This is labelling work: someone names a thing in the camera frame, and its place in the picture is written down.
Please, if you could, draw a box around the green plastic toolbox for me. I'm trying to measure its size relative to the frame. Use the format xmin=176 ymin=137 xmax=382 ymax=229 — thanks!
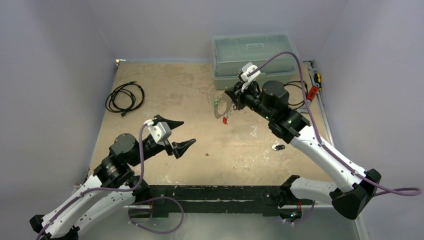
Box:
xmin=210 ymin=32 xmax=300 ymax=90

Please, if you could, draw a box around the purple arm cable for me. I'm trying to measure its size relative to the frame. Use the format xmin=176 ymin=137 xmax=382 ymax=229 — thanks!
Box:
xmin=251 ymin=51 xmax=423 ymax=226
xmin=35 ymin=123 xmax=185 ymax=240

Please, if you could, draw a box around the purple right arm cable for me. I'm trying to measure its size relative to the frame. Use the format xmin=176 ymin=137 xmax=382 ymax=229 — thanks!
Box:
xmin=251 ymin=51 xmax=423 ymax=226

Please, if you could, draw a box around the yellow black tool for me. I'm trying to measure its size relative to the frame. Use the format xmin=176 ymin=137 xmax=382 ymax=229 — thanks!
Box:
xmin=306 ymin=62 xmax=322 ymax=90

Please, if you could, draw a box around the black coiled cable left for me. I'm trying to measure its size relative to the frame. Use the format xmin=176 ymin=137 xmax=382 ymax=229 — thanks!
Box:
xmin=105 ymin=81 xmax=146 ymax=117

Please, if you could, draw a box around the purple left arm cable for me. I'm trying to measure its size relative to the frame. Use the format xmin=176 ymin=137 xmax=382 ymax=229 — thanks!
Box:
xmin=35 ymin=123 xmax=185 ymax=240

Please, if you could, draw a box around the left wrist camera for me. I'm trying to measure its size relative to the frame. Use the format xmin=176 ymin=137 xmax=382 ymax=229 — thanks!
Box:
xmin=144 ymin=119 xmax=172 ymax=146

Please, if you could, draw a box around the black coiled cable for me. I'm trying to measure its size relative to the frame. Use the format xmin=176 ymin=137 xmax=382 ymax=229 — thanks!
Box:
xmin=105 ymin=81 xmax=146 ymax=117
xmin=281 ymin=80 xmax=310 ymax=111

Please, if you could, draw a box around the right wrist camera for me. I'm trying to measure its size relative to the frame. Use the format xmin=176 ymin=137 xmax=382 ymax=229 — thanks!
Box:
xmin=239 ymin=62 xmax=261 ymax=93

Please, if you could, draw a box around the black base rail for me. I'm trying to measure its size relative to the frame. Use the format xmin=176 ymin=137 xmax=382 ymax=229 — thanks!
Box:
xmin=125 ymin=184 xmax=314 ymax=220

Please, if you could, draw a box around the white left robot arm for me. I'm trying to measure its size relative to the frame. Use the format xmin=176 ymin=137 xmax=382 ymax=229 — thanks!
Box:
xmin=29 ymin=115 xmax=196 ymax=240

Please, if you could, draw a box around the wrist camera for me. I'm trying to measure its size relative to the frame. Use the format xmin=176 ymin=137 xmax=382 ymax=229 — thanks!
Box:
xmin=239 ymin=62 xmax=261 ymax=93
xmin=144 ymin=119 xmax=172 ymax=146

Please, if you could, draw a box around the red handled adjustable wrench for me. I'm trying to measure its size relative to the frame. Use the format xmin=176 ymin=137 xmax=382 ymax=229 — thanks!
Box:
xmin=296 ymin=85 xmax=320 ymax=113

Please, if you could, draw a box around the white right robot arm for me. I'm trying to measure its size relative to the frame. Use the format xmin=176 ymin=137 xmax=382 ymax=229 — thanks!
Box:
xmin=224 ymin=80 xmax=382 ymax=220

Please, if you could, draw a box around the black coiled cable right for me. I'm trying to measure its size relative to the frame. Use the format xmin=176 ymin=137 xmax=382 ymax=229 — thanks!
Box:
xmin=281 ymin=80 xmax=310 ymax=111

